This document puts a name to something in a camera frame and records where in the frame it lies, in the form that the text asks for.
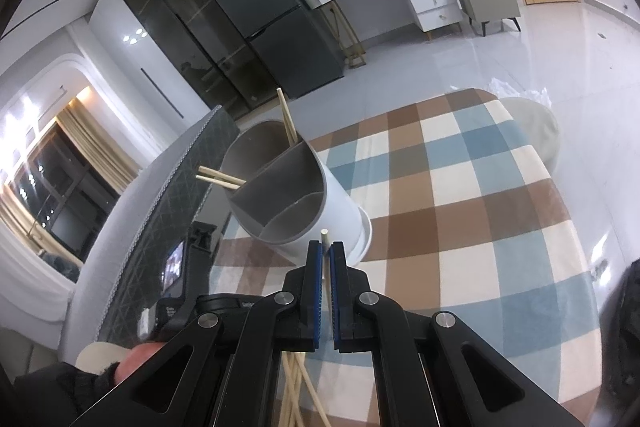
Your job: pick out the dark grey refrigerator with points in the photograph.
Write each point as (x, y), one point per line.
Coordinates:
(260, 7)

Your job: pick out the white wardrobe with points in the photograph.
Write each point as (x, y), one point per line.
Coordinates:
(130, 72)

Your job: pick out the dark glass cabinet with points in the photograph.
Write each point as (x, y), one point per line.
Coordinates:
(165, 7)

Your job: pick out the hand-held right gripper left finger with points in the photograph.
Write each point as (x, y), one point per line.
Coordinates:
(314, 307)

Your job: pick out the person's left hand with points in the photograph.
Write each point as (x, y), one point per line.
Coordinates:
(140, 357)

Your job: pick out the person's left forearm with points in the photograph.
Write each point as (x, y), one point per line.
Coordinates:
(60, 397)

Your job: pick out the plaid table cloth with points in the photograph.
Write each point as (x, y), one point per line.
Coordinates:
(450, 207)

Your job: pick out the dark window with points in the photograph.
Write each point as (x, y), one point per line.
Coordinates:
(65, 207)

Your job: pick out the clear plastic bag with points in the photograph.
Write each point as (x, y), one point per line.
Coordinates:
(505, 87)

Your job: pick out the gold frame stool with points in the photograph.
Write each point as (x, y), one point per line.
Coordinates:
(357, 57)

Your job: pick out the black bag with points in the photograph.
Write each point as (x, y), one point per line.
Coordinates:
(631, 322)

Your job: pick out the bundle of wooden chopsticks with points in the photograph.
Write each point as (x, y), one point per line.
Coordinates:
(292, 387)

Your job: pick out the grey mattress bed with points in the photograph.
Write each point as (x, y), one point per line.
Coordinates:
(125, 232)

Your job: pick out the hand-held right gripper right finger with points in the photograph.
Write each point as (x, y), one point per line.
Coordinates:
(336, 307)

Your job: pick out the white and grey utensil holder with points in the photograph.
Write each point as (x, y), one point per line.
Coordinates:
(340, 207)

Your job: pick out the beige curtain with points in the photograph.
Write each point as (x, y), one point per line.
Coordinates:
(100, 147)

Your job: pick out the beige round stool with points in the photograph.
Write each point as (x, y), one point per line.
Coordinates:
(530, 127)

